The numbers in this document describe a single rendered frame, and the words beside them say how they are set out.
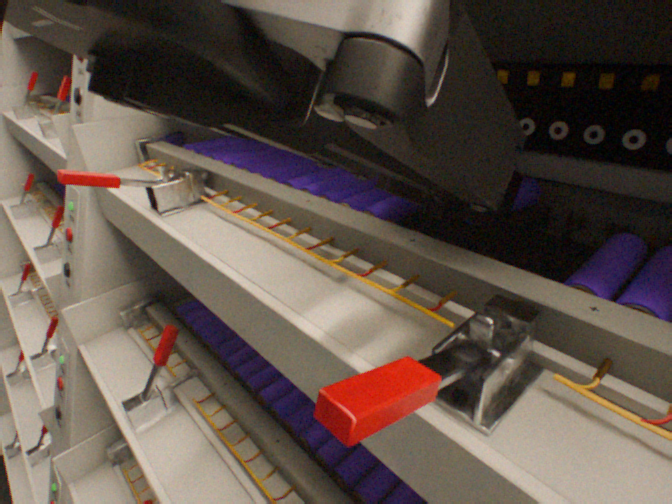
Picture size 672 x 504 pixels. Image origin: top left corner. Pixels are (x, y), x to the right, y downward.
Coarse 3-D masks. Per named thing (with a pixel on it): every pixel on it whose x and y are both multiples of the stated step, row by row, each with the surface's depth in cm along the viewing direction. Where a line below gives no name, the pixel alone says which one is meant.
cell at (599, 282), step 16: (608, 240) 21; (624, 240) 20; (640, 240) 20; (592, 256) 19; (608, 256) 19; (624, 256) 19; (640, 256) 19; (576, 272) 18; (592, 272) 17; (608, 272) 18; (624, 272) 18; (592, 288) 17; (608, 288) 17
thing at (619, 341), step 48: (240, 192) 30; (288, 192) 27; (288, 240) 24; (336, 240) 23; (384, 240) 20; (432, 240) 20; (384, 288) 19; (432, 288) 19; (480, 288) 17; (528, 288) 16; (576, 336) 15; (624, 336) 13; (576, 384) 14
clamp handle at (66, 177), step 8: (64, 176) 26; (72, 176) 26; (80, 176) 27; (88, 176) 27; (96, 176) 27; (104, 176) 28; (112, 176) 28; (168, 176) 31; (64, 184) 26; (72, 184) 27; (80, 184) 27; (88, 184) 27; (96, 184) 28; (104, 184) 28; (112, 184) 28; (120, 184) 29; (128, 184) 29; (136, 184) 29; (144, 184) 30; (152, 184) 30; (160, 184) 31
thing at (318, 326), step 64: (128, 128) 43; (192, 128) 47; (128, 192) 36; (640, 192) 23; (192, 256) 26; (256, 256) 25; (320, 256) 24; (256, 320) 22; (320, 320) 19; (384, 320) 19; (320, 384) 19; (384, 448) 17; (448, 448) 13; (512, 448) 13; (576, 448) 13; (640, 448) 12
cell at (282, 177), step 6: (300, 168) 33; (306, 168) 33; (312, 168) 34; (318, 168) 34; (324, 168) 34; (276, 174) 32; (282, 174) 32; (288, 174) 32; (294, 174) 32; (300, 174) 33; (306, 174) 33; (276, 180) 32; (282, 180) 32; (288, 180) 32
